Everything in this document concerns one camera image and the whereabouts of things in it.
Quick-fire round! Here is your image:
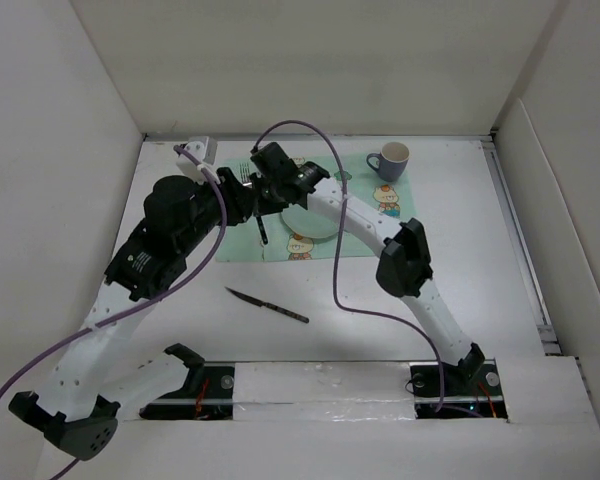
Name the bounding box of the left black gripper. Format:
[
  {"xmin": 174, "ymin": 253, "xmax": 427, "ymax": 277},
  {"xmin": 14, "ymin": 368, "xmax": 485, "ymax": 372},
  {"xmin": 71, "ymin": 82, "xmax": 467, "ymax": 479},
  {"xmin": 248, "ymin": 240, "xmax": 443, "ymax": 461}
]
[{"xmin": 177, "ymin": 167, "xmax": 257, "ymax": 255}]

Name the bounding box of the silver fork black handle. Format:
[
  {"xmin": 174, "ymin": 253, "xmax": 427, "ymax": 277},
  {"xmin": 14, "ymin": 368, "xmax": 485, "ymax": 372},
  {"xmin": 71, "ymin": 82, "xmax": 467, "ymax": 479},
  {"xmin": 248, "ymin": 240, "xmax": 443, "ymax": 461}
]
[{"xmin": 239, "ymin": 162, "xmax": 269, "ymax": 246}]

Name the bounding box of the green floral plate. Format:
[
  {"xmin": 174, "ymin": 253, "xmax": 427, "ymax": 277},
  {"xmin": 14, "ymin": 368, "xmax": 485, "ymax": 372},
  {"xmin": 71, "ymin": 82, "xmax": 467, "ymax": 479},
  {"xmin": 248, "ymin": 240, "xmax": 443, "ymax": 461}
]
[{"xmin": 280, "ymin": 205, "xmax": 338, "ymax": 240}]

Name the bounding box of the green cartoon print cloth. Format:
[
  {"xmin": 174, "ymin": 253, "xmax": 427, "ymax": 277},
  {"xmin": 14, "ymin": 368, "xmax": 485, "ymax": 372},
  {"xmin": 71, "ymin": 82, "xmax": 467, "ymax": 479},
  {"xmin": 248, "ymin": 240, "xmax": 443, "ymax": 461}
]
[{"xmin": 216, "ymin": 154, "xmax": 416, "ymax": 263}]

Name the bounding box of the black handled table knife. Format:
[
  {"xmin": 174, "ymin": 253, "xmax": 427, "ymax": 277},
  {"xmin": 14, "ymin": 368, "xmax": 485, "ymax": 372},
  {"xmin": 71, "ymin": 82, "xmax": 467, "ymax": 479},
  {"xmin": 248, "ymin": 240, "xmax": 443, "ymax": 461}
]
[{"xmin": 226, "ymin": 287, "xmax": 310, "ymax": 324}]

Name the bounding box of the purple ceramic mug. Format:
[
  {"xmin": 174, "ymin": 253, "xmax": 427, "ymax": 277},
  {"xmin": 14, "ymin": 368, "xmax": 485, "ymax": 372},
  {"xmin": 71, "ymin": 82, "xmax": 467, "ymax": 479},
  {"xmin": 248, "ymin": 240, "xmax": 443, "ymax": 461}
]
[{"xmin": 366, "ymin": 142, "xmax": 410, "ymax": 183}]

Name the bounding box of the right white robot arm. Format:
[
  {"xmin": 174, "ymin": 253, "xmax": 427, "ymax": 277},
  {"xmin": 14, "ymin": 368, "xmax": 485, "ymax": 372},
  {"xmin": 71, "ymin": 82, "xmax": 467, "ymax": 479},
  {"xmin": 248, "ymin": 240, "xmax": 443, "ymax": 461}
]
[{"xmin": 251, "ymin": 142, "xmax": 485, "ymax": 394}]

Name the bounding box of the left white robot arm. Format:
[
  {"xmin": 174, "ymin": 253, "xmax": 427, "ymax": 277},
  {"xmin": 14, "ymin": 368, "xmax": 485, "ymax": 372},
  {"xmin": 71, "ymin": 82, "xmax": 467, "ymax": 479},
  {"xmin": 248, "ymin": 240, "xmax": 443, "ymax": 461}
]
[{"xmin": 9, "ymin": 168, "xmax": 256, "ymax": 461}]

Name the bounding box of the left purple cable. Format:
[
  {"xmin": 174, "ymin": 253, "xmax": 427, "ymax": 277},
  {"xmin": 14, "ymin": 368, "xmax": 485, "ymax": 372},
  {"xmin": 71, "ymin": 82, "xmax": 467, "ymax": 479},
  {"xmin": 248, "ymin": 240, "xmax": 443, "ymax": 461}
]
[{"xmin": 0, "ymin": 144, "xmax": 227, "ymax": 480}]

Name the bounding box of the purple cable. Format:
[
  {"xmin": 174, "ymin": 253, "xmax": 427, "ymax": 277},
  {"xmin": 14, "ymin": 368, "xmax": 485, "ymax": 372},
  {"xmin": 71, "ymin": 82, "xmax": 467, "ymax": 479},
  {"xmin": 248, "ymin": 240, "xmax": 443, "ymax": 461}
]
[
  {"xmin": 253, "ymin": 119, "xmax": 446, "ymax": 412},
  {"xmin": 0, "ymin": 144, "xmax": 227, "ymax": 480}
]

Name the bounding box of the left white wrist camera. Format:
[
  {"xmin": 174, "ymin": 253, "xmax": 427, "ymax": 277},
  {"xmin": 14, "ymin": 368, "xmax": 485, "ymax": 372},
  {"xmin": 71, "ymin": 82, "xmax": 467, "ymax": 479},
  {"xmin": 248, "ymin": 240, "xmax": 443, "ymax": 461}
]
[{"xmin": 174, "ymin": 136, "xmax": 217, "ymax": 180}]

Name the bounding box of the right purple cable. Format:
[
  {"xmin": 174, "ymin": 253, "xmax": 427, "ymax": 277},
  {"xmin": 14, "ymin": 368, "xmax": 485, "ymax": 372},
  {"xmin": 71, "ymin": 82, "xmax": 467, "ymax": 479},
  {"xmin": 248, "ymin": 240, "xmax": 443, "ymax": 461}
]
[{"xmin": 253, "ymin": 119, "xmax": 446, "ymax": 412}]

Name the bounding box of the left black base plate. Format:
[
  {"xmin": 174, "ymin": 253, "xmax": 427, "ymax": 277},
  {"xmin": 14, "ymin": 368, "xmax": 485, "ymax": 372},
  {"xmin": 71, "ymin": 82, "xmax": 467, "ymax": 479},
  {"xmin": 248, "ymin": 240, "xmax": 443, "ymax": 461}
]
[{"xmin": 139, "ymin": 363, "xmax": 235, "ymax": 421}]

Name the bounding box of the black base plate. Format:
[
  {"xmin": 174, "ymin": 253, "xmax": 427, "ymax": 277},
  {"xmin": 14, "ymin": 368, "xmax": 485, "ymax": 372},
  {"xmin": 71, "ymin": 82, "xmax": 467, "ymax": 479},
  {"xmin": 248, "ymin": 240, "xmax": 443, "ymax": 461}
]
[
  {"xmin": 139, "ymin": 363, "xmax": 235, "ymax": 421},
  {"xmin": 405, "ymin": 359, "xmax": 508, "ymax": 420}
]

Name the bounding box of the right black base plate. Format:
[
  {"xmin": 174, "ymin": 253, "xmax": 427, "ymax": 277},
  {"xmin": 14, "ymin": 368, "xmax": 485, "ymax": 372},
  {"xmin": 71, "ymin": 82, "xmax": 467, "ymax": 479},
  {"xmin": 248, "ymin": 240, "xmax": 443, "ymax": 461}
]
[{"xmin": 405, "ymin": 359, "xmax": 508, "ymax": 420}]

